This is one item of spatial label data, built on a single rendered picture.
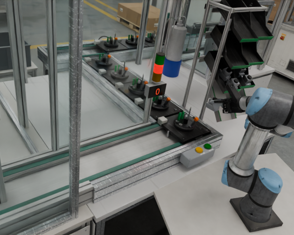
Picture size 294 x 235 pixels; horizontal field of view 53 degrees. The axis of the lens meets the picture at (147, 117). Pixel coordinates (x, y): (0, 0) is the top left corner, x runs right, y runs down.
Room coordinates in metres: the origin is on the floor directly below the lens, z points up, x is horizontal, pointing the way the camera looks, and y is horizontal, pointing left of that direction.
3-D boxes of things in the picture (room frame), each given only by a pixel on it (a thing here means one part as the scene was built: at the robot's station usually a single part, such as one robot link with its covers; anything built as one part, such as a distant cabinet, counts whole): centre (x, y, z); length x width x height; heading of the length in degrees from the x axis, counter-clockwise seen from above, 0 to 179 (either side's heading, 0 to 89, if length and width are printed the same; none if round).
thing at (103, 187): (1.24, -0.13, 0.91); 0.89 x 0.06 x 0.11; 132
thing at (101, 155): (1.35, 0.00, 0.91); 0.84 x 0.28 x 0.10; 132
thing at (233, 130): (1.87, 0.06, 0.84); 1.50 x 1.41 x 0.03; 132
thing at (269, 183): (1.03, -0.59, 1.05); 0.13 x 0.12 x 0.14; 74
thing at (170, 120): (1.54, -0.24, 0.96); 0.24 x 0.24 x 0.02; 42
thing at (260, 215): (1.03, -0.60, 0.93); 0.15 x 0.15 x 0.10
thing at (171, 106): (1.73, -0.06, 1.01); 0.24 x 0.24 x 0.13; 42
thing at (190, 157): (1.32, -0.32, 0.93); 0.21 x 0.07 x 0.06; 132
